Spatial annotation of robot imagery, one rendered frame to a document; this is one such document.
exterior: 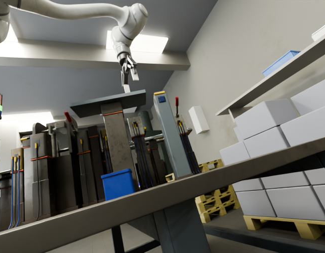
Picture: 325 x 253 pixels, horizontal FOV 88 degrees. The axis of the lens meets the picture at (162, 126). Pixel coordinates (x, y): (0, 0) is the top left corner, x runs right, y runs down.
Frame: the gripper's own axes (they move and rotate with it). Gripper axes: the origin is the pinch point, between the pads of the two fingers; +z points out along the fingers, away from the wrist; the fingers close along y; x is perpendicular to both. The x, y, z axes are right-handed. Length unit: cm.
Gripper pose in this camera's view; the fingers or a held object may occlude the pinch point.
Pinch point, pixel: (131, 86)
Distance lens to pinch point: 96.8
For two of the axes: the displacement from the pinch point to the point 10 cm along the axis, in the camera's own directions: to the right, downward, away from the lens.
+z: 2.7, 9.1, -3.1
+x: -8.5, 0.7, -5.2
